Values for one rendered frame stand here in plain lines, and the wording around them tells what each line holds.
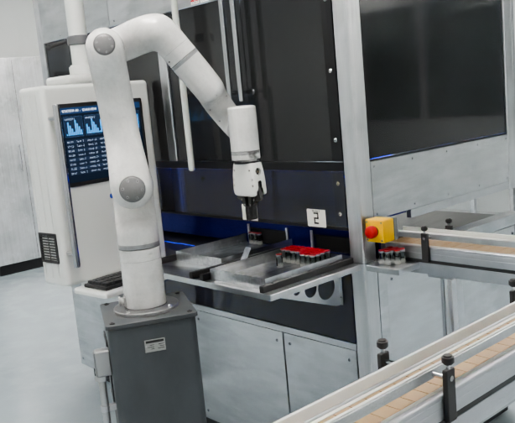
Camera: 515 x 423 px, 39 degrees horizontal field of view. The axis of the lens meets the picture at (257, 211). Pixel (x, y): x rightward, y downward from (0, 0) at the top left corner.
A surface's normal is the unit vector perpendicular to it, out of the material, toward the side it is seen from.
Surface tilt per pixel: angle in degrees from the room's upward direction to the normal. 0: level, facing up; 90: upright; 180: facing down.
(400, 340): 90
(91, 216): 90
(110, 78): 127
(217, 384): 90
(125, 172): 64
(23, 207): 90
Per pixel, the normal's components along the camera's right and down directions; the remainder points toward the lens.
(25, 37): 0.67, 0.06
